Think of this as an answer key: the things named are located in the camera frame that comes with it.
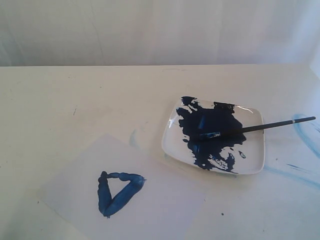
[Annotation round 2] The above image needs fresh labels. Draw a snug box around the white paper sheet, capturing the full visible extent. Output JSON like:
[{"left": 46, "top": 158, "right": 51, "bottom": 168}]
[{"left": 38, "top": 135, "right": 204, "bottom": 240}]

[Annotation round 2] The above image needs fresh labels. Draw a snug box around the white square paint plate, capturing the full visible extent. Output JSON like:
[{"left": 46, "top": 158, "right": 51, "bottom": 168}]
[{"left": 161, "top": 96, "right": 265, "bottom": 175}]

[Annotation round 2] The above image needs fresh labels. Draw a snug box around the black paintbrush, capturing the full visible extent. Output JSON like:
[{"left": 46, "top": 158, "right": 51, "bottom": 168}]
[{"left": 197, "top": 116, "right": 316, "bottom": 140}]

